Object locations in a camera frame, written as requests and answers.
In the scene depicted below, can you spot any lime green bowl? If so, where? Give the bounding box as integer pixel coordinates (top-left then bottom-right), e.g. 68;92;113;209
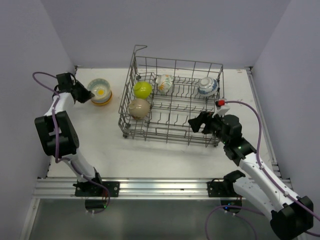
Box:
133;81;153;99

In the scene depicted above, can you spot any white ribbed bowl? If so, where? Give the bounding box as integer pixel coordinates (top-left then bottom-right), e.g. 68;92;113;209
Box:
90;95;110;103

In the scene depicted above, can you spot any grey wire dish rack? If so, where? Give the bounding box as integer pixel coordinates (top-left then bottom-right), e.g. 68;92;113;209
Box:
118;44;225;147

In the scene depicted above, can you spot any orange ribbed bowl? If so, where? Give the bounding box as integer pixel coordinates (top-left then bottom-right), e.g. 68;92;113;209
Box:
90;92;113;107

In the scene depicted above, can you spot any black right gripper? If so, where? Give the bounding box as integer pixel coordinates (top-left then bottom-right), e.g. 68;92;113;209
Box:
188;109;229;145

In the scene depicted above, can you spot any aluminium mounting rail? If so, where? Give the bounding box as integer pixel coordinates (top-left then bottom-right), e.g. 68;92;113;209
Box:
33;176;293;201

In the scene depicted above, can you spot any white blue patterned bowl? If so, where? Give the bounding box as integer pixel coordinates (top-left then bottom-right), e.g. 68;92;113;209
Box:
197;77;219;97

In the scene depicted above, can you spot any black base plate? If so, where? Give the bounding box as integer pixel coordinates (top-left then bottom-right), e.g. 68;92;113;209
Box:
73;178;120;197
206;178;242;198

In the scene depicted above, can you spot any white floral leaf bowl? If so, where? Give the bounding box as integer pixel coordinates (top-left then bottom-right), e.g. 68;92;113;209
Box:
155;74;174;95

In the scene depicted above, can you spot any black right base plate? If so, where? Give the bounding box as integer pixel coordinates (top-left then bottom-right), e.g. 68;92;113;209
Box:
206;178;242;198

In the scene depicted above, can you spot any beige bowl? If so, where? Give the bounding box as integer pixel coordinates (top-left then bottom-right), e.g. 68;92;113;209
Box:
128;98;150;120

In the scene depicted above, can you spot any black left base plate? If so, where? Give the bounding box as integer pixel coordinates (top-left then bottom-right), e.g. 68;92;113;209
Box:
73;178;120;197

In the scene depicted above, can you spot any white yellow dotted bowl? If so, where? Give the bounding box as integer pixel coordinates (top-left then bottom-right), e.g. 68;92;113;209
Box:
87;78;112;99

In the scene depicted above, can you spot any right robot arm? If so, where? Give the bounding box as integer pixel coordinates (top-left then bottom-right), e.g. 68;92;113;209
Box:
188;111;314;240

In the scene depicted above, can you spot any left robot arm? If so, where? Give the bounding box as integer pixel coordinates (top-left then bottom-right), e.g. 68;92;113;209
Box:
32;71;106;197

